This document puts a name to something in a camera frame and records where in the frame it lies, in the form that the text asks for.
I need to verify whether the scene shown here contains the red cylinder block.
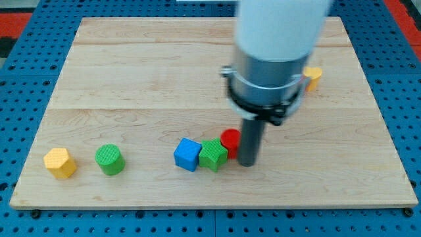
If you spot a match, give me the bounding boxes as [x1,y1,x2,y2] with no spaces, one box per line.
[220,128,241,159]

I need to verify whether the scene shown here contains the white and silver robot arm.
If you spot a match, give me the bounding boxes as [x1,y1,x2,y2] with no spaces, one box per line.
[224,0,332,126]

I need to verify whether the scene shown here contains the green star block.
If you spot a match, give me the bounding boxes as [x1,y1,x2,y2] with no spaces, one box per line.
[199,138,228,172]

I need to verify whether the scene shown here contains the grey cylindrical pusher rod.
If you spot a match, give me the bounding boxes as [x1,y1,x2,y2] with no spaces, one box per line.
[237,119,266,167]

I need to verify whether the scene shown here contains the blue cube block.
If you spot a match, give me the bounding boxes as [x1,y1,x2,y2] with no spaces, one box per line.
[173,138,202,172]

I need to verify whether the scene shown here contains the wooden board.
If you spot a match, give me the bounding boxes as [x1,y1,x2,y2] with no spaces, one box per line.
[10,17,418,210]

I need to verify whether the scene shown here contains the green cylinder block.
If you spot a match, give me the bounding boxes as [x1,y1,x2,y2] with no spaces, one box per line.
[95,144,126,176]

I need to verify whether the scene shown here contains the yellow heart block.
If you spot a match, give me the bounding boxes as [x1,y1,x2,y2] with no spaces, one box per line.
[303,66,323,92]

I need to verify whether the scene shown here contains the yellow hexagon block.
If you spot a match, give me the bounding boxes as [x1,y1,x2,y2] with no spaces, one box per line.
[43,147,77,179]

